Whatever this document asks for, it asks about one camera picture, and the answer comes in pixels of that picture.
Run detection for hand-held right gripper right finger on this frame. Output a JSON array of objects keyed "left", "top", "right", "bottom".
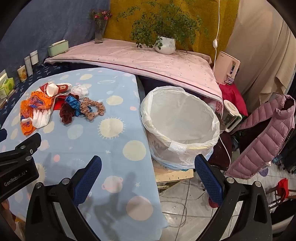
[{"left": 194, "top": 154, "right": 273, "bottom": 241}]

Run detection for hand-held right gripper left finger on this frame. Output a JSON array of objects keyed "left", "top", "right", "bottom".
[{"left": 25, "top": 156, "right": 102, "bottom": 241}]

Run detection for orange printed plastic wrapper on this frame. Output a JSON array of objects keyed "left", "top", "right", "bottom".
[{"left": 20, "top": 91, "right": 56, "bottom": 136}]

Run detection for white lined trash bin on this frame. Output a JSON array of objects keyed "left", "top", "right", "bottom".
[{"left": 140, "top": 86, "right": 220, "bottom": 171}]

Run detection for light blue planet tablecloth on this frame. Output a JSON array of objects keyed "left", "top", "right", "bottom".
[{"left": 0, "top": 68, "right": 169, "bottom": 232}]

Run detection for wooden stool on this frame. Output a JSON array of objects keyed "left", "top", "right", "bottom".
[{"left": 154, "top": 162, "right": 195, "bottom": 186}]

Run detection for green tissue packet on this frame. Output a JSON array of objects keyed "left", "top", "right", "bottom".
[{"left": 0, "top": 77, "right": 15, "bottom": 97}]

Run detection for dark red velvet scrunchie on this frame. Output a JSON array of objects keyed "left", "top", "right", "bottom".
[{"left": 59, "top": 102, "right": 76, "bottom": 125}]

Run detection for white paper cup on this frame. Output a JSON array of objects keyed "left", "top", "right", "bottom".
[{"left": 45, "top": 82, "right": 60, "bottom": 97}]

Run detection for blue satin scrunchie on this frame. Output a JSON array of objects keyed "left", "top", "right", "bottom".
[{"left": 65, "top": 95, "right": 81, "bottom": 117}]

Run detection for pink down jacket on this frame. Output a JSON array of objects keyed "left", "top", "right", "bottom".
[{"left": 225, "top": 94, "right": 296, "bottom": 180}]

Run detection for red white paper package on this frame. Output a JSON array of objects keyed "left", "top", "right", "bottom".
[{"left": 40, "top": 81, "right": 72, "bottom": 95}]

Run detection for beige dotted scrunchie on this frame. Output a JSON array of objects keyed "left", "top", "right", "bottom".
[{"left": 80, "top": 97, "right": 106, "bottom": 120}]

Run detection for white glass electric kettle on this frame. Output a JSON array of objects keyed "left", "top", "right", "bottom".
[{"left": 218, "top": 100, "right": 243, "bottom": 133}]

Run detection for white crumpled tissue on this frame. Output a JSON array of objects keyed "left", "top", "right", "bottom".
[{"left": 70, "top": 85, "right": 90, "bottom": 97}]

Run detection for red cushion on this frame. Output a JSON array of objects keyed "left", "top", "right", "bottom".
[{"left": 218, "top": 82, "right": 249, "bottom": 117}]

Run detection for pale green box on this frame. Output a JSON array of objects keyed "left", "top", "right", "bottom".
[{"left": 48, "top": 39, "right": 70, "bottom": 57}]

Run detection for pink electric kettle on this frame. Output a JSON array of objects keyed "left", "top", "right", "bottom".
[{"left": 213, "top": 51, "right": 241, "bottom": 85}]

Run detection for blue backdrop cloth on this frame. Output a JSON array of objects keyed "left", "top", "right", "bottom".
[{"left": 0, "top": 0, "right": 111, "bottom": 78}]

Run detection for pink printed cloth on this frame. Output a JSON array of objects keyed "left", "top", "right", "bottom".
[{"left": 44, "top": 38, "right": 224, "bottom": 102}]

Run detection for glass vase red flowers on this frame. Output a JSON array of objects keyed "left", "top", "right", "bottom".
[{"left": 90, "top": 9, "right": 113, "bottom": 44}]

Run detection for green potted plant white pot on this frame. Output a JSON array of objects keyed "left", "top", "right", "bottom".
[{"left": 117, "top": 3, "right": 210, "bottom": 55}]

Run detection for beige curtain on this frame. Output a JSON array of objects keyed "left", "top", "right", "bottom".
[{"left": 225, "top": 0, "right": 296, "bottom": 107}]

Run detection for yellow backdrop cloth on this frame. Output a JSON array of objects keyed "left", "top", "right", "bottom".
[{"left": 102, "top": 0, "right": 240, "bottom": 63}]

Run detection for white kettle power cable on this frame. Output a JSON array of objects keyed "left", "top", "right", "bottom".
[{"left": 219, "top": 135, "right": 232, "bottom": 169}]

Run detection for white cable with switch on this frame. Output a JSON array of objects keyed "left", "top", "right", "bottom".
[{"left": 211, "top": 0, "right": 221, "bottom": 73}]

